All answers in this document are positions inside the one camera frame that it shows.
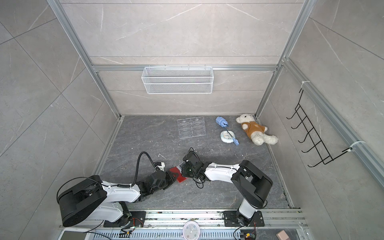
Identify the white tablet device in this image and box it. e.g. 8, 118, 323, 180
58, 228, 91, 240

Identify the black wall hook rack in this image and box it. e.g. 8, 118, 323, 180
286, 89, 353, 168

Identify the clear acrylic organizer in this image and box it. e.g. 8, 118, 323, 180
177, 117, 206, 139

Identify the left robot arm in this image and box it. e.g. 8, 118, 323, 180
57, 170, 179, 227

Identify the white round clock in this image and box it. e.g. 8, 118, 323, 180
183, 221, 201, 240

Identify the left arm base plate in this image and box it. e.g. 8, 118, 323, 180
103, 211, 147, 228

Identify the white wire mesh basket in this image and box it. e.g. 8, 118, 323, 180
142, 67, 214, 95

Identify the pink eraser block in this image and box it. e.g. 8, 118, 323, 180
276, 230, 290, 240

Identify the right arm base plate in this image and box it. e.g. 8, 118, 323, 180
223, 211, 265, 227

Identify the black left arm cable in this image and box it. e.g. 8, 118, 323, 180
131, 151, 158, 185

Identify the white teddy bear brown shirt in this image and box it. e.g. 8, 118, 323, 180
236, 114, 278, 146

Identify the blue plastic bottle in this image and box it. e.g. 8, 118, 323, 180
216, 117, 229, 128

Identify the red card holder wallet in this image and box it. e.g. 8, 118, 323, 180
170, 167, 187, 183

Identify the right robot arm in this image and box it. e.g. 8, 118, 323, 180
181, 149, 273, 225

